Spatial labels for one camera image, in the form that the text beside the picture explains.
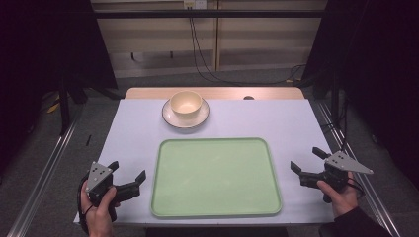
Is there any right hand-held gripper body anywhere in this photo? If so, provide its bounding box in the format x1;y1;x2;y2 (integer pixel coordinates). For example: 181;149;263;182
305;150;375;203

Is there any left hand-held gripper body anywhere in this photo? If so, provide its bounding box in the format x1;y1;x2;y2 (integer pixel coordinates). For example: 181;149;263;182
85;160;126;222

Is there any white saucer plate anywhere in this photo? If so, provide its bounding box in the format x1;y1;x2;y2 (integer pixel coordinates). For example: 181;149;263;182
161;97;210;129

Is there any light green tray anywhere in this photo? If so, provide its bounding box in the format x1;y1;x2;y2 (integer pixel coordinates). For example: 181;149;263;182
149;136;284;219

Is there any cream bowl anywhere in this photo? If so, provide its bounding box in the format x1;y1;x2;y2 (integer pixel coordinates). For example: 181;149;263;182
169;90;204;119

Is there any person's right hand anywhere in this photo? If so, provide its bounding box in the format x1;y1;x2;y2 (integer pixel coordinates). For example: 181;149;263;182
316;171;361;219

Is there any person's left hand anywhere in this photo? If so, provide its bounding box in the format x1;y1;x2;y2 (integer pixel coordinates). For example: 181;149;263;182
80;181;119;237

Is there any black metal stand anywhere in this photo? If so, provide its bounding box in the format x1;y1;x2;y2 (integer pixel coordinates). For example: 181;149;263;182
330;70;342;127
58;73;72;136

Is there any yellow object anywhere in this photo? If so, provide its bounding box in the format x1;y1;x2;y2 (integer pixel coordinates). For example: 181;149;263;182
46;94;63;115

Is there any white table sheet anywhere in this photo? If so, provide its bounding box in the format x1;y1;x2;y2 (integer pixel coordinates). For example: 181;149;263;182
73;98;336;228

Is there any dark curtain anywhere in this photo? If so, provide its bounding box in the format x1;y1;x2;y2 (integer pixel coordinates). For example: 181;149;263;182
0;0;119;179
300;0;419;191

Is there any wooden table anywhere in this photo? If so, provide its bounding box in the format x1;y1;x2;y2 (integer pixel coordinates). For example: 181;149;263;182
124;86;306;101

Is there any black horizontal bar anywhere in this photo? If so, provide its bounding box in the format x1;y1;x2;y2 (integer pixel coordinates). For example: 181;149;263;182
93;9;326;20

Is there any aluminium floor rail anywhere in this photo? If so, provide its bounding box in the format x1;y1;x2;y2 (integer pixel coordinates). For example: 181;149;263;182
316;101;402;237
6;104;85;237

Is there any right hand-held gripper cable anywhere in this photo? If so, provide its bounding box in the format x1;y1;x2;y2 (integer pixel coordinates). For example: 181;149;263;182
345;177;366;199

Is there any hand-held gripper cable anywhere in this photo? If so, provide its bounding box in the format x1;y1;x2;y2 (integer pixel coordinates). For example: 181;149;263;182
345;177;366;199
76;180;91;235

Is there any left hand-held gripper cable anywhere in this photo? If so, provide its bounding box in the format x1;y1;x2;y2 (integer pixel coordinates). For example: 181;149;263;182
76;180;91;235

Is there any black wall cable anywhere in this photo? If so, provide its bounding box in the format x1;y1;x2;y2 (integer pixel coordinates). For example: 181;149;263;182
188;7;308;86

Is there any white wall outlet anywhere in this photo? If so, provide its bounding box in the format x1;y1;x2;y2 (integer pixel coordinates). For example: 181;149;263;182
183;0;209;10

